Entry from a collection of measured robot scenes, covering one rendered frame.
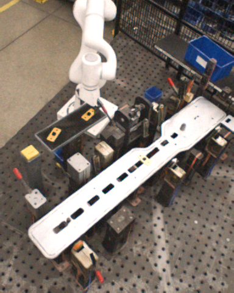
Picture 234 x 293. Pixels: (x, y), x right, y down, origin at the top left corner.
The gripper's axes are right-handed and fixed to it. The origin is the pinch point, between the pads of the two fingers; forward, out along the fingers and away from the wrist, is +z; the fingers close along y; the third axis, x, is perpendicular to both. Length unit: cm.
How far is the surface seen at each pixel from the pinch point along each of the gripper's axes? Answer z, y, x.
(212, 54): 15, 25, 107
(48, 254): 22, 30, -63
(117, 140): 15.7, 18.2, 2.4
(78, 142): 18.9, 1.7, -10.2
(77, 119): 6.3, -2.5, -6.3
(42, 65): 122, -149, 105
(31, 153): 6.2, -5.1, -37.0
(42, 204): 17, 13, -50
